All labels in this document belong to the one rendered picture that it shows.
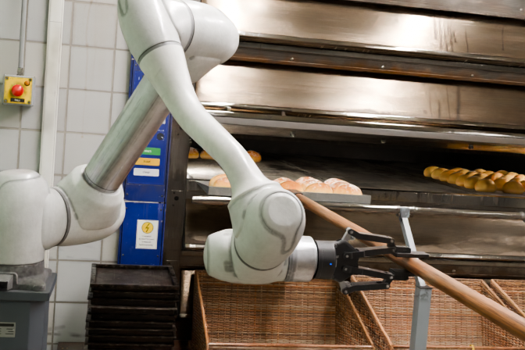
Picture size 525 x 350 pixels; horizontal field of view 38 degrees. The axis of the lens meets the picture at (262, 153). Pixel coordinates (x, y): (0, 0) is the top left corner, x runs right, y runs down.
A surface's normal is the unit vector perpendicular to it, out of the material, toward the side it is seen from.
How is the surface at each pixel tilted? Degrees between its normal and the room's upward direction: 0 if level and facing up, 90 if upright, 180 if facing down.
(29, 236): 90
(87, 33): 90
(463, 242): 70
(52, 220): 87
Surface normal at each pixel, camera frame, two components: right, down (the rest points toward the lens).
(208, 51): 0.59, 0.66
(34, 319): 0.81, 0.11
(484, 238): 0.22, -0.26
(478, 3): 0.20, 0.09
